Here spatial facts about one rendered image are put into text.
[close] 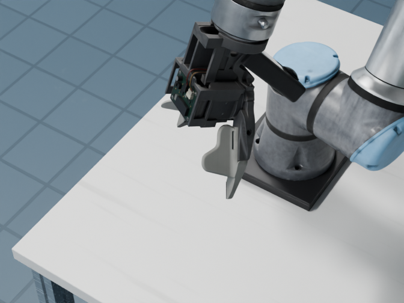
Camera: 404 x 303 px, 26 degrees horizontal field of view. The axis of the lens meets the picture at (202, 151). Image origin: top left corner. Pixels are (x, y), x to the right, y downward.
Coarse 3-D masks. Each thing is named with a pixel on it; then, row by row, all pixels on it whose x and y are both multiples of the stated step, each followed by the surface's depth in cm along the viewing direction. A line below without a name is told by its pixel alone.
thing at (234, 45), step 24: (192, 48) 102; (216, 48) 99; (240, 48) 99; (264, 48) 101; (192, 72) 102; (216, 72) 101; (240, 72) 103; (192, 96) 101; (216, 96) 101; (240, 96) 104; (192, 120) 102; (216, 120) 104
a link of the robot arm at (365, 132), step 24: (384, 24) 137; (384, 48) 136; (360, 72) 139; (384, 72) 136; (336, 96) 141; (360, 96) 137; (384, 96) 136; (336, 120) 141; (360, 120) 138; (384, 120) 137; (336, 144) 143; (360, 144) 139; (384, 144) 137
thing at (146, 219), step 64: (192, 128) 170; (128, 192) 159; (192, 192) 159; (256, 192) 159; (384, 192) 159; (64, 256) 149; (128, 256) 149; (192, 256) 149; (256, 256) 149; (320, 256) 149; (384, 256) 149
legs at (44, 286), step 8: (32, 272) 156; (40, 280) 156; (48, 280) 154; (40, 288) 159; (48, 288) 156; (56, 288) 157; (40, 296) 161; (48, 296) 159; (56, 296) 158; (64, 296) 162; (72, 296) 164
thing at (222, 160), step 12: (228, 132) 105; (216, 144) 105; (228, 144) 105; (204, 156) 104; (216, 156) 104; (228, 156) 105; (204, 168) 104; (216, 168) 104; (228, 168) 105; (240, 168) 105; (228, 180) 107; (228, 192) 107
